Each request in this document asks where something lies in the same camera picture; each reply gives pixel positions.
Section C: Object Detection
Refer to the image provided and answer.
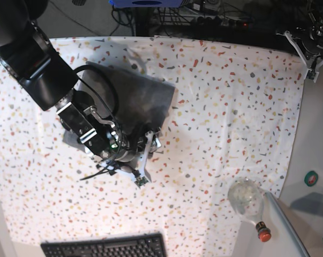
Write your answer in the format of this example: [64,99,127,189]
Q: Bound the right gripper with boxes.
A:
[97,127,162,188]

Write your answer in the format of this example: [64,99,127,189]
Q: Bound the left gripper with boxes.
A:
[276,25,323,82]

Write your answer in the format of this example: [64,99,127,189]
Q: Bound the grey t-shirt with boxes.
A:
[74,62,175,150]

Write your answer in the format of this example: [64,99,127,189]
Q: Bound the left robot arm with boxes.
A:
[276,1,323,82]

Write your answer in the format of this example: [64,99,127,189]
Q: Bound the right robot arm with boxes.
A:
[0,1,161,186]

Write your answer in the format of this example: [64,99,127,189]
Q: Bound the black keyboard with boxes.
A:
[40,233,167,257]

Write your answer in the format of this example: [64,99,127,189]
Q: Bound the terrazzo pattern tablecloth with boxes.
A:
[0,37,304,256]

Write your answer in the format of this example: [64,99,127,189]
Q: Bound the black power strip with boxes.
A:
[194,16,253,28]

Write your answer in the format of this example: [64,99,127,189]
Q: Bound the clear bottle with red cap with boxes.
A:
[228,178,272,243]

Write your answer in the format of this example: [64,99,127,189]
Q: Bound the green tape roll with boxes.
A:
[304,171,319,187]

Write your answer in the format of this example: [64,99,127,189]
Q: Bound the blue box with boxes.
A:
[109,0,192,8]

